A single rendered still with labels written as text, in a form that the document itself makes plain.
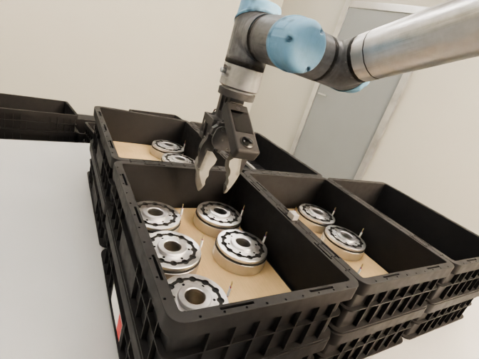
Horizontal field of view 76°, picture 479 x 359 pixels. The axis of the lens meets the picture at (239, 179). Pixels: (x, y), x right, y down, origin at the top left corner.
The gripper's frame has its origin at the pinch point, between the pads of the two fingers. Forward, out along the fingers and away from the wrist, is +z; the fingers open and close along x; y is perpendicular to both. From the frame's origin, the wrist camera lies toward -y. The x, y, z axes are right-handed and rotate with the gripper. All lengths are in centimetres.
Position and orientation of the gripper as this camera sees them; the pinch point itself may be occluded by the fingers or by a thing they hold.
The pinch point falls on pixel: (214, 188)
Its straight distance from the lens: 64.2
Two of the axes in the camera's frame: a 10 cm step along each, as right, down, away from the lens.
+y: -3.7, -4.4, 8.2
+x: -8.9, -1.0, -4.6
